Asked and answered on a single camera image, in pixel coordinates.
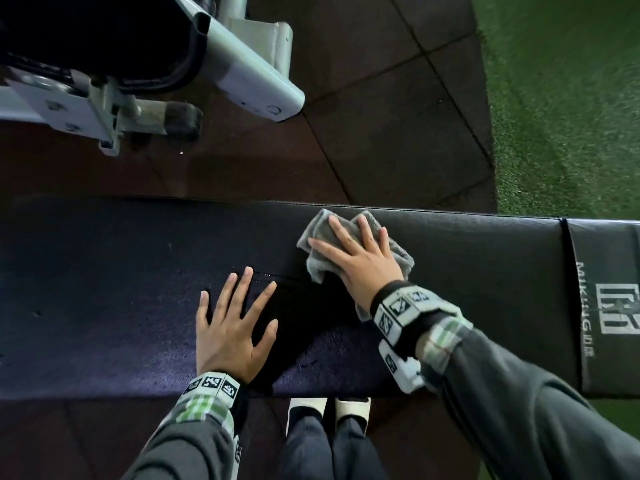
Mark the person's left hand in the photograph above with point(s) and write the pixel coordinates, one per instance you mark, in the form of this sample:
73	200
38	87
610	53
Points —
230	344

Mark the person's right hand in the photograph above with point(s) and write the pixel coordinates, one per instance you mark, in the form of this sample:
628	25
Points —
370	272

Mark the grey cleaning cloth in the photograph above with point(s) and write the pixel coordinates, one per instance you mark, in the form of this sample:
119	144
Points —
315	234

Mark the black padded bench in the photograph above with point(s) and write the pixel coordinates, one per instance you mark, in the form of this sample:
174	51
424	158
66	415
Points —
125	294

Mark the grey gym machine frame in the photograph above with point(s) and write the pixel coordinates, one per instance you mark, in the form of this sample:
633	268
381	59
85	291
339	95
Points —
250	79

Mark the person's right forearm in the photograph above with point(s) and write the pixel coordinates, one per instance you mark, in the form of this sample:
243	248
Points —
525	419

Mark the person's left forearm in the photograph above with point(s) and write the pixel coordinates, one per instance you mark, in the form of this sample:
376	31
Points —
185	449

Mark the person's dark trousers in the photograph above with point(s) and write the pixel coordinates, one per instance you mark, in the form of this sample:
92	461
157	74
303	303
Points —
310	449

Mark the left marker wristband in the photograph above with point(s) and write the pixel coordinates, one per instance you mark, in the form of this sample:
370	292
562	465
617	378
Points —
215	384

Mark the marker wristband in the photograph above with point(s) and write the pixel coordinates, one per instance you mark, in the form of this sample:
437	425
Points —
215	384
405	309

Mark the right marker wristband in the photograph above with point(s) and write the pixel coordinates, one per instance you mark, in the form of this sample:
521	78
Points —
405	309

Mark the cream foam slipper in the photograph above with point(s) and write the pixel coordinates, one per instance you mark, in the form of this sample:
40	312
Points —
352	407
305	407

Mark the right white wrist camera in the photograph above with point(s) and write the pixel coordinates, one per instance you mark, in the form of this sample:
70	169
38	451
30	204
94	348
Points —
400	369

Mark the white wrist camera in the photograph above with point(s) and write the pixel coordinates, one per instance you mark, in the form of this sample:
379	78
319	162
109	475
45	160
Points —
237	452
400	369

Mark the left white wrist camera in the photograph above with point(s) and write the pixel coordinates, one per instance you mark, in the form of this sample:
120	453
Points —
237	452

